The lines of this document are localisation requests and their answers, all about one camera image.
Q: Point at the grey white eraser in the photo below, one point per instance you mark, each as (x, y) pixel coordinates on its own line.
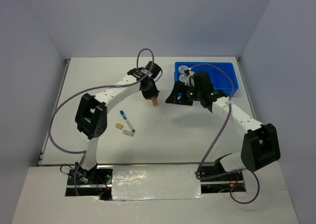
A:
(127, 132)

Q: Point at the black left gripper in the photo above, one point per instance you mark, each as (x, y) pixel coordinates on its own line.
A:
(153, 93)

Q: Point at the blue whiteboard marker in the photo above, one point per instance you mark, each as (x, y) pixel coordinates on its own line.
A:
(127, 121)

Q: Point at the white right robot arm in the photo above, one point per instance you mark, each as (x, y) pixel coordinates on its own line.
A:
(260, 146)

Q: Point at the blue cleaning gel jar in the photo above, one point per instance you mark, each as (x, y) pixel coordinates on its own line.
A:
(183, 78)

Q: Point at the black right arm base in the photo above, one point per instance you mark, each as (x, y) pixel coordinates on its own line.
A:
(214, 172)

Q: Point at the silver foil sheet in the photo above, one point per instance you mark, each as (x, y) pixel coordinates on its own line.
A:
(155, 182)

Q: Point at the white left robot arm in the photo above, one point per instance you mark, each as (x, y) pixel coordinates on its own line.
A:
(91, 116)

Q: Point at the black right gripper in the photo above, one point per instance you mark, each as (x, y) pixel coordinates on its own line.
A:
(191, 101)

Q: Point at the yellow eraser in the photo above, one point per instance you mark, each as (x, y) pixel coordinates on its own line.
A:
(119, 126)

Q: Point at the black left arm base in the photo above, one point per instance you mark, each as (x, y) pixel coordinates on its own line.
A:
(99, 185)

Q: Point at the blue plastic sorting bin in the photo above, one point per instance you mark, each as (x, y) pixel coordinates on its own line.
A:
(219, 80)

